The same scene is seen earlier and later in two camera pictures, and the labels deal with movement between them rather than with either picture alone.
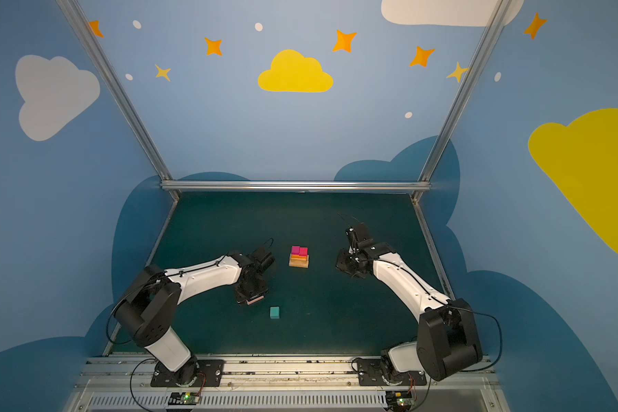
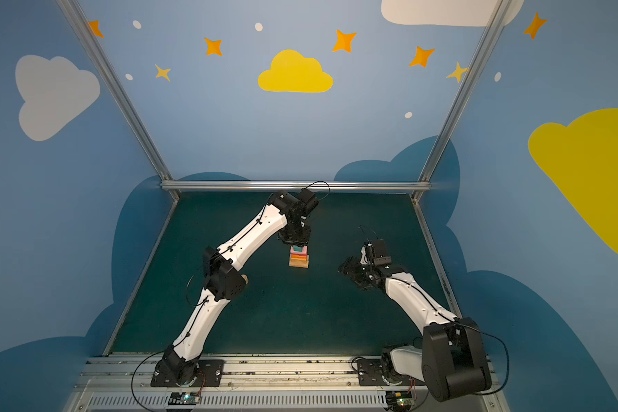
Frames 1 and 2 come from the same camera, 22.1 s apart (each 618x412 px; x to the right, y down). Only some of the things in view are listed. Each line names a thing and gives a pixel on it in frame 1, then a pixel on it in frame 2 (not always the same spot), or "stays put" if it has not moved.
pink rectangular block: x=254 y=299 → x=304 y=251
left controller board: x=184 y=398 stays put
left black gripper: x=251 y=287 → x=297 y=234
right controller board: x=398 y=401 stays put
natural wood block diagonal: x=298 y=263 stays put
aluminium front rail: x=124 y=382 stays put
